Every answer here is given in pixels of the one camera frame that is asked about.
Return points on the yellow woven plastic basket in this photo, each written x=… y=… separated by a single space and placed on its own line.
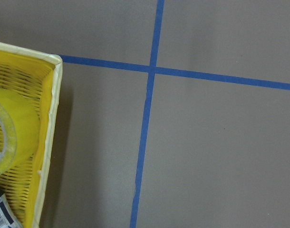
x=36 y=76

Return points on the small dark labelled bottle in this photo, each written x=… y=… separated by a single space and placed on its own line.
x=7 y=218

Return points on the yellow transparent tape roll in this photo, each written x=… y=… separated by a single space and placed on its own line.
x=19 y=129

